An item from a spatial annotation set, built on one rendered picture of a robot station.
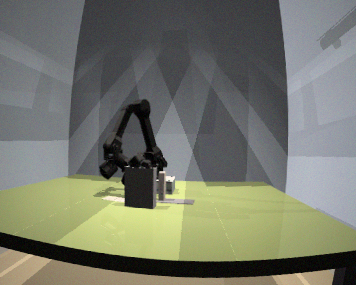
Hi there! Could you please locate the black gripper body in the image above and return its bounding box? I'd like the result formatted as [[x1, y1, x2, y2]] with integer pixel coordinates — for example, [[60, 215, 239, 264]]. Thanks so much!
[[120, 157, 151, 185]]

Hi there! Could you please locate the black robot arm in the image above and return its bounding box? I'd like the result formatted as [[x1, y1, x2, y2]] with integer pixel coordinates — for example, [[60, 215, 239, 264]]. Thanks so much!
[[99, 100, 168, 180]]

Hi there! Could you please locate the grey open-top bin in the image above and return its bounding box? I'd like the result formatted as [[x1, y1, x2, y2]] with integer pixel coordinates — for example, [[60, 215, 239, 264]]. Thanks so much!
[[124, 166, 157, 209]]

